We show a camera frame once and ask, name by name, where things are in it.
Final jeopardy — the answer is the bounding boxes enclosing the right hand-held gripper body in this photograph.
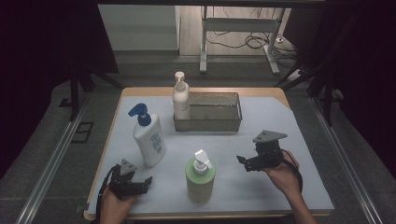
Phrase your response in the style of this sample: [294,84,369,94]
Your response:
[246,129,289,173]

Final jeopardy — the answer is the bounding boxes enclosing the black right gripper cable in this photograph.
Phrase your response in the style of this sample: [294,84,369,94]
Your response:
[274,148,304,194]

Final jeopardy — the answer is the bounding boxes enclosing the white cabinet panel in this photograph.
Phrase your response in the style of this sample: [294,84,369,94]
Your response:
[97,4,181,51]

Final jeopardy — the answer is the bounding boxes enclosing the person's right hand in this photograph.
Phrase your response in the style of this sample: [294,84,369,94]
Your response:
[263,150,302,196]

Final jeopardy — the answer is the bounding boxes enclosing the green bottle with white pump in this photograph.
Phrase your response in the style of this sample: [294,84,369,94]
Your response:
[185,149,217,204]

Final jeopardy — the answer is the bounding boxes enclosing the white power strip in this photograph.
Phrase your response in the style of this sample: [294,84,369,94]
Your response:
[284,69,304,84]

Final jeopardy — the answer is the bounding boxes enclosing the black metal stand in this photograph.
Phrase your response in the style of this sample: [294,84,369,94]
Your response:
[274,60,336,126]

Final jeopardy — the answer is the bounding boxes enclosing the grey wire mesh basket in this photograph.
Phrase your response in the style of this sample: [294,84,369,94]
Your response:
[173,91,243,133]

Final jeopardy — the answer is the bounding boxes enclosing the aluminium rail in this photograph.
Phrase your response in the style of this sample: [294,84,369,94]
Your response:
[309,96,385,224]
[15,94,92,224]

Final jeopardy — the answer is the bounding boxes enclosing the cream pump lotion bottle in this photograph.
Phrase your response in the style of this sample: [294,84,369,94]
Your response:
[172,71,191,121]

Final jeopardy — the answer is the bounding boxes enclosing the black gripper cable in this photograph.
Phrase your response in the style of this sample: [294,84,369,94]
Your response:
[274,148,304,194]
[94,163,121,224]

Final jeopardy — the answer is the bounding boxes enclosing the white bottle with blue pump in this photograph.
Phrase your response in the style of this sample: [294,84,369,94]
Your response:
[127,103,167,169]

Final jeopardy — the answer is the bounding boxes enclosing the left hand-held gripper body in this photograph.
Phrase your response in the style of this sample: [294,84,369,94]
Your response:
[107,158,150,200]

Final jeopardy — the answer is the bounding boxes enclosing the pale blue table mat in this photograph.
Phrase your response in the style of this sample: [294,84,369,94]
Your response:
[87,95,335,217]

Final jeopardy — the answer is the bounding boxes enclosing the dark curtain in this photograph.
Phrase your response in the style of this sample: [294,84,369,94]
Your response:
[0,0,120,181]
[282,0,396,180]

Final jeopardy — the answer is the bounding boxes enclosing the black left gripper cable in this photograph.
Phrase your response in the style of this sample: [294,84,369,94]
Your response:
[94,163,121,224]

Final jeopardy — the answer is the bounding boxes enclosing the black floor cables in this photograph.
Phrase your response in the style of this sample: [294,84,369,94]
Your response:
[205,6,301,68]

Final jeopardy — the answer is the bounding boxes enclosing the person's left hand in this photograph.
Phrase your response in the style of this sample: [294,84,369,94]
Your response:
[100,186,138,222]

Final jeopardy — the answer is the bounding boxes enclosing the black tripod stand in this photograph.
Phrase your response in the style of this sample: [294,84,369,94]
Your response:
[68,66,123,122]

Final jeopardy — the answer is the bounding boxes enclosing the white metal stand frame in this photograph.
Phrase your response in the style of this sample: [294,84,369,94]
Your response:
[199,6,286,76]

